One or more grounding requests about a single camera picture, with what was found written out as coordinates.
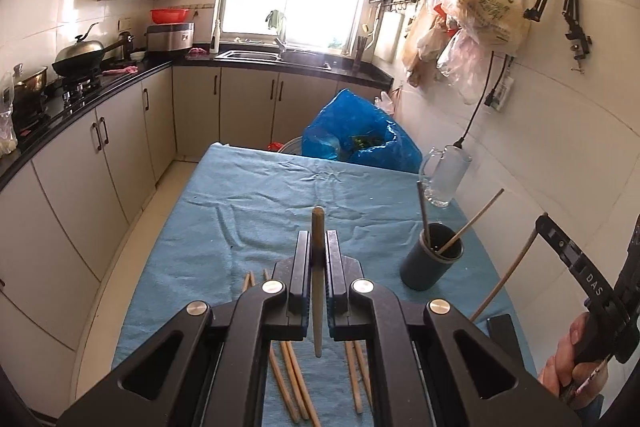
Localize bamboo chopstick five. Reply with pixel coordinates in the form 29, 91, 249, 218
268, 341, 321, 426

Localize bamboo chopstick three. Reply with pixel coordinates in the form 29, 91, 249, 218
311, 207, 326, 358

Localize steel cooking pot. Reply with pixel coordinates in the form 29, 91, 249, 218
13, 63, 48, 119

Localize black power plug cable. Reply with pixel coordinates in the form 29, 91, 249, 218
451, 51, 497, 151

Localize translucent pink plastic bag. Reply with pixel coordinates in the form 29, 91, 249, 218
436, 29, 492, 105

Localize person right hand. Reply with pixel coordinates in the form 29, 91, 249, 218
538, 312, 608, 410

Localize black wok with handle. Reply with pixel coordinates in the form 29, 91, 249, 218
52, 23, 129, 78

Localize bamboo chopstick six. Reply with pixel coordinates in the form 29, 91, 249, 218
344, 340, 372, 415

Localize bamboo chopstick four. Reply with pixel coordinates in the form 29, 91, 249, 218
468, 227, 539, 322

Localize sink faucet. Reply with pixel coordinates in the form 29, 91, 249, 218
274, 37, 288, 61

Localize blue table cloth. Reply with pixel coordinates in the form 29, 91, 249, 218
112, 142, 539, 427

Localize bamboo chopstick two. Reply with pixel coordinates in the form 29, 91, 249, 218
438, 188, 504, 257

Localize dark grey utensil holder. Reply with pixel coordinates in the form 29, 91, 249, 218
399, 222, 463, 291

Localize black smartphone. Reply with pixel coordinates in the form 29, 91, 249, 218
486, 313, 525, 366

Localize bamboo chopstick one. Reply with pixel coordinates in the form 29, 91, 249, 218
416, 179, 431, 249

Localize clear glass mug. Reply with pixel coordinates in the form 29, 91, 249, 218
419, 144, 472, 208

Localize lower kitchen cabinets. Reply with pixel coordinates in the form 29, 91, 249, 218
0, 63, 394, 427

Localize printed plastic shopping bag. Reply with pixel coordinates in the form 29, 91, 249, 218
442, 0, 529, 55

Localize blue plastic bag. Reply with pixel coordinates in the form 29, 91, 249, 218
300, 89, 422, 173

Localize red plastic basin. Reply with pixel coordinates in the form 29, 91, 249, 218
150, 9, 189, 25

